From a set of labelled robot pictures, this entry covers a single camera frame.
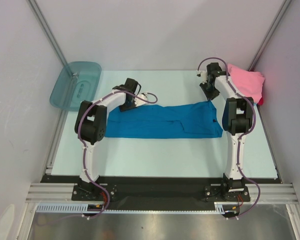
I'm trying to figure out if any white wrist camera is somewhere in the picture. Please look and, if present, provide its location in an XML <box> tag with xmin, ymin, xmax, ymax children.
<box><xmin>134</xmin><ymin>92</ymin><xmax>149</xmax><ymax>107</ymax></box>
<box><xmin>196</xmin><ymin>70</ymin><xmax>208</xmax><ymax>84</ymax></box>

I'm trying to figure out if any blue t-shirt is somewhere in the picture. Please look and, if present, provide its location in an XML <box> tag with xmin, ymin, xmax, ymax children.
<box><xmin>105</xmin><ymin>101</ymin><xmax>223</xmax><ymax>139</ymax></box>

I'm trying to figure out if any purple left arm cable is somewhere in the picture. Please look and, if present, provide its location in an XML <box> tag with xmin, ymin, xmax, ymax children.
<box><xmin>76</xmin><ymin>89</ymin><xmax>158</xmax><ymax>221</ymax></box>

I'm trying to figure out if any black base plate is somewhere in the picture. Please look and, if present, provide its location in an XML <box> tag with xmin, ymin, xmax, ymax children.
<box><xmin>39</xmin><ymin>175</ymin><xmax>283</xmax><ymax>212</ymax></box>

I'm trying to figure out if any white slotted cable duct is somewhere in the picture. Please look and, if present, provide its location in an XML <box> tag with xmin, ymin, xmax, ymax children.
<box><xmin>36</xmin><ymin>203</ymin><xmax>238</xmax><ymax>215</ymax></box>

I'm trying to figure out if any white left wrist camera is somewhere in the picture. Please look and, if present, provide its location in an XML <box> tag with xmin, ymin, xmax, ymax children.
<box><xmin>134</xmin><ymin>92</ymin><xmax>149</xmax><ymax>107</ymax></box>

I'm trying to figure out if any right aluminium frame post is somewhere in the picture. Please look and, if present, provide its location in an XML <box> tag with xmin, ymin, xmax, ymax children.
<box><xmin>247</xmin><ymin>0</ymin><xmax>294</xmax><ymax>71</ymax></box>

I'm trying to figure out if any pink folded t-shirt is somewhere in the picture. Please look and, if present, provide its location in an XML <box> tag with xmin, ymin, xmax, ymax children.
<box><xmin>227</xmin><ymin>64</ymin><xmax>266</xmax><ymax>104</ymax></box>

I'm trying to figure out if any aluminium front rail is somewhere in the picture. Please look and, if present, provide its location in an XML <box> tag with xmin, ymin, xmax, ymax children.
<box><xmin>25</xmin><ymin>183</ymin><xmax>299</xmax><ymax>205</ymax></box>

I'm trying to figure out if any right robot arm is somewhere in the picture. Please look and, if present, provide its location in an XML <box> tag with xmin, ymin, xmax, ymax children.
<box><xmin>197</xmin><ymin>62</ymin><xmax>256</xmax><ymax>201</ymax></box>

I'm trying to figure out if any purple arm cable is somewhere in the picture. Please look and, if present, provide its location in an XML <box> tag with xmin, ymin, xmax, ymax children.
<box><xmin>196</xmin><ymin>56</ymin><xmax>261</xmax><ymax>221</ymax></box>
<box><xmin>76</xmin><ymin>89</ymin><xmax>158</xmax><ymax>221</ymax></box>

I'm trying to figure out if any teal translucent plastic bin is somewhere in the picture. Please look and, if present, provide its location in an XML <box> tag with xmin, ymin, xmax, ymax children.
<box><xmin>49</xmin><ymin>61</ymin><xmax>102</xmax><ymax>112</ymax></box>

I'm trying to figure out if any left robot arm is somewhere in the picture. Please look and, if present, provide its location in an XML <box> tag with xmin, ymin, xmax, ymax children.
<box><xmin>74</xmin><ymin>78</ymin><xmax>141</xmax><ymax>200</ymax></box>

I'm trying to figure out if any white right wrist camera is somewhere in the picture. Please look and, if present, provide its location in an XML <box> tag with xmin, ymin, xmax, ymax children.
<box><xmin>196</xmin><ymin>70</ymin><xmax>208</xmax><ymax>84</ymax></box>

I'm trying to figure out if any left aluminium frame post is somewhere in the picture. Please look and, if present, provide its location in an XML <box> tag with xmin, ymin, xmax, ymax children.
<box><xmin>26</xmin><ymin>0</ymin><xmax>68</xmax><ymax>66</ymax></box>

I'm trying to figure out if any aluminium frame post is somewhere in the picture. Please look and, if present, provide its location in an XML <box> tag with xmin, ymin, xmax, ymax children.
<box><xmin>26</xmin><ymin>0</ymin><xmax>68</xmax><ymax>66</ymax></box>
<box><xmin>247</xmin><ymin>0</ymin><xmax>294</xmax><ymax>71</ymax></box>

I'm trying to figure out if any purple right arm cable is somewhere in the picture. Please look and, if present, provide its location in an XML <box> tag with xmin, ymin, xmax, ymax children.
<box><xmin>196</xmin><ymin>56</ymin><xmax>261</xmax><ymax>221</ymax></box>

